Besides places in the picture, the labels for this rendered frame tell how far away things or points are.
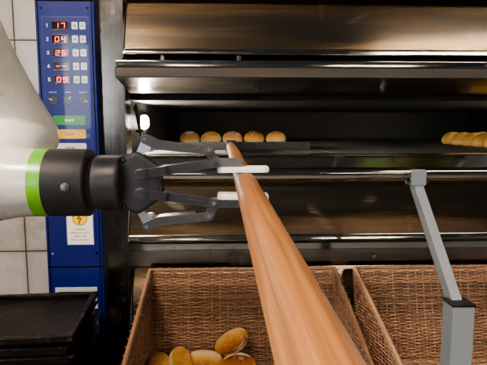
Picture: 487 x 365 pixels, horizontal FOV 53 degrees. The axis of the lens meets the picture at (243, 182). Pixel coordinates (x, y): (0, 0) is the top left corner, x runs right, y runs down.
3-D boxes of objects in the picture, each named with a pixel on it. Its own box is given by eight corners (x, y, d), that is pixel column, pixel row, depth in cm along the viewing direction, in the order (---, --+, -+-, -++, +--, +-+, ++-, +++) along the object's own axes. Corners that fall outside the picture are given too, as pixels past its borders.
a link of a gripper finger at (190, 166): (140, 178, 68) (139, 168, 68) (219, 164, 68) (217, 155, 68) (135, 181, 64) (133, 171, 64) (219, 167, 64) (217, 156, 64)
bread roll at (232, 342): (240, 321, 134) (248, 337, 130) (247, 332, 138) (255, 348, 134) (209, 340, 133) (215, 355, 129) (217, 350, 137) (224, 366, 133)
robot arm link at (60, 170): (38, 224, 61) (34, 150, 60) (68, 207, 73) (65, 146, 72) (86, 224, 61) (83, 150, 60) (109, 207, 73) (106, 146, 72)
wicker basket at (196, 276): (148, 355, 145) (146, 266, 141) (335, 353, 147) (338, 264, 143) (109, 471, 96) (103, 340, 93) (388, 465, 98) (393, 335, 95)
